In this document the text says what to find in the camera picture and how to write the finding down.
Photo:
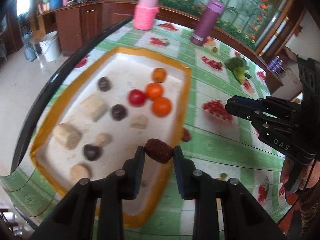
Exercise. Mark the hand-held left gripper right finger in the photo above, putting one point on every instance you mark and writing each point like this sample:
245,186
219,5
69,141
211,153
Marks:
178,172

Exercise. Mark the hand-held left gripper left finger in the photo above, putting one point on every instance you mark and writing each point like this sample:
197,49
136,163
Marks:
140,170

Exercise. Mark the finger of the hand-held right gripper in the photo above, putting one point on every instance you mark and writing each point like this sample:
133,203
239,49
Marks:
242,107

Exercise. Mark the dark red wrinkled date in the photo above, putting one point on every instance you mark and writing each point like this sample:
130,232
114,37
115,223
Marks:
158,151

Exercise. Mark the small beige sugarcane chunk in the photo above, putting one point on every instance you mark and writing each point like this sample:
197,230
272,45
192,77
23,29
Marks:
103,139

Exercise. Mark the dark purple plum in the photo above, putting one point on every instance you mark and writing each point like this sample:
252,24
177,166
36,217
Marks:
92,152
103,83
118,111

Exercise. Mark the round beige sugarcane chunk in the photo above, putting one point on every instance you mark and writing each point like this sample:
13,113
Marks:
80,172

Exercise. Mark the large orange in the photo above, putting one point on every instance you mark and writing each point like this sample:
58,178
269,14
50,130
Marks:
162,106

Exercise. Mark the red tomato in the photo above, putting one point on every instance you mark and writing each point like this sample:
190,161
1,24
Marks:
136,97

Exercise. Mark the medium orange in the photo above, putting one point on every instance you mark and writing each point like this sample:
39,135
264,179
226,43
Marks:
154,90

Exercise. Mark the small pale orange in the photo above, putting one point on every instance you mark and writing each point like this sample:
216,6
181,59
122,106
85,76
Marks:
159,75

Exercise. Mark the yellow-rimmed white tray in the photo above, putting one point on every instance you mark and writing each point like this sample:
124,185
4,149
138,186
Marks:
125,62

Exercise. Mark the person's right hand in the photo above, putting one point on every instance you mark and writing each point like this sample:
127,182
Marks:
285,172

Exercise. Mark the small red date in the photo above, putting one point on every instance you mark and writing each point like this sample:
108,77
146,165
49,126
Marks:
185,134

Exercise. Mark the green bok choy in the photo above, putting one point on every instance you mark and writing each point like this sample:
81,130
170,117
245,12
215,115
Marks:
238,67

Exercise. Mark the green fruit-print tablecloth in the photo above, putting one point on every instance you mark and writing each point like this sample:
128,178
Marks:
212,140

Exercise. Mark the green round fruit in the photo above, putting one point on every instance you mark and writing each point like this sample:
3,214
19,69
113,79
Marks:
223,175

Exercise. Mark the small brown round fruit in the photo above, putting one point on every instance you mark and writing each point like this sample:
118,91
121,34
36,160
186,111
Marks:
220,65

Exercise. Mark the purple metal bottle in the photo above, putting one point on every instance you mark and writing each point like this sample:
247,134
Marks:
272,63
278,65

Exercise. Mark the white and gold roll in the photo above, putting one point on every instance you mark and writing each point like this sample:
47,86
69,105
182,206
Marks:
275,35

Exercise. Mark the purple thermos bottle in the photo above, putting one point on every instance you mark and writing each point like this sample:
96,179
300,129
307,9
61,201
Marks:
207,22

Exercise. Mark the pink crocheted jar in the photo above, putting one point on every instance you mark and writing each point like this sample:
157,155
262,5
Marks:
146,10

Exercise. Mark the white plastic bucket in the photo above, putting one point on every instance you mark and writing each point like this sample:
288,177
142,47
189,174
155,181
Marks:
50,45

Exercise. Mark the grey metal kettle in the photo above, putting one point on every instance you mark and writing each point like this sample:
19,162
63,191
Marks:
29,52

